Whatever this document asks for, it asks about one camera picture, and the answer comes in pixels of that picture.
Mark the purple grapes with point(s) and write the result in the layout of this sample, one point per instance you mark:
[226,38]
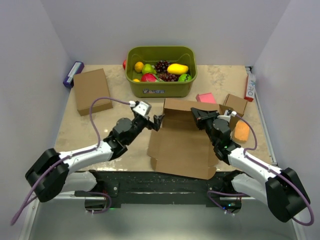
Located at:
[162,66]
[168,77]

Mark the olive green plastic bin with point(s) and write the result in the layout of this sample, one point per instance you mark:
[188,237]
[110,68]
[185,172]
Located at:
[151,55]

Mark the pink dragon fruit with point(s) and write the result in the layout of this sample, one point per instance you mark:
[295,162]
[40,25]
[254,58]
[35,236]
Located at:
[149,77]

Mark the orange sponge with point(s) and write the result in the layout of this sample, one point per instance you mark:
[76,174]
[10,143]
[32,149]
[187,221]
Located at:
[241,132]

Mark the upper purple grapes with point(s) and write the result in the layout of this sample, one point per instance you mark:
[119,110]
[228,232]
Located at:
[162,66]

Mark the red fruit behind bin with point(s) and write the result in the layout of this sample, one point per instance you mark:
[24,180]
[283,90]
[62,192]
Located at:
[124,64]

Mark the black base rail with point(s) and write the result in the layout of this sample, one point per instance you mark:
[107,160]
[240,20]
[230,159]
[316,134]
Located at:
[154,188]

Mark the purple white box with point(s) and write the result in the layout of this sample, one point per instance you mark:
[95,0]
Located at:
[76,68]

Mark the closed brown cardboard box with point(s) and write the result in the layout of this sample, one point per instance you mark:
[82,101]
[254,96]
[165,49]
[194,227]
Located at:
[89,86]

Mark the red white toothpaste box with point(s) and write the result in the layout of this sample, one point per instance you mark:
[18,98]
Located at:
[250,87]

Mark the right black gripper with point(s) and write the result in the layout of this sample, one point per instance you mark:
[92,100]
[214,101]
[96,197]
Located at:
[201,116]

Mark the small brown cardboard box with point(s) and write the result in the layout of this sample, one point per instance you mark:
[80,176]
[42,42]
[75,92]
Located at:
[238,104]

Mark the green pear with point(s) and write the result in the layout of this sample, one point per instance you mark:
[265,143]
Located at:
[148,69]

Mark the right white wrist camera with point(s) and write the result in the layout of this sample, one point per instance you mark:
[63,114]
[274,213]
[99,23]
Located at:
[228,114]

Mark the yellow mango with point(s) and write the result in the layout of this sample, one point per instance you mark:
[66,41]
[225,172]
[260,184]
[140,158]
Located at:
[177,69]

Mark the orange fruit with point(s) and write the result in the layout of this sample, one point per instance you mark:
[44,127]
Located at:
[138,67]

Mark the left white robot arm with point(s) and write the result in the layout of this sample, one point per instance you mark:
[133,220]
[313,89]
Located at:
[48,174]

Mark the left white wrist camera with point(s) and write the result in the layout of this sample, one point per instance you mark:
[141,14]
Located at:
[140,107]

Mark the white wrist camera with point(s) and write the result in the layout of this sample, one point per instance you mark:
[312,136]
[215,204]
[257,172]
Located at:
[228,114]
[140,107]

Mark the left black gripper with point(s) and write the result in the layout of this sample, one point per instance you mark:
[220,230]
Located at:
[156,122]

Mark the pink sponge block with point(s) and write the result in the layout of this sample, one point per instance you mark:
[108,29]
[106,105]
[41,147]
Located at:
[206,98]

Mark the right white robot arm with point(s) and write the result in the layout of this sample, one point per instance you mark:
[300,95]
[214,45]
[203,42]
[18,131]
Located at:
[280,189]

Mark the lower purple grapes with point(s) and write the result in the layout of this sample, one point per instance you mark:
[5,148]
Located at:
[168,77]

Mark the brown cardboard paper box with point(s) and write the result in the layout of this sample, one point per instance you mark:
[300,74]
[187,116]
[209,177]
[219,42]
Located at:
[179,147]

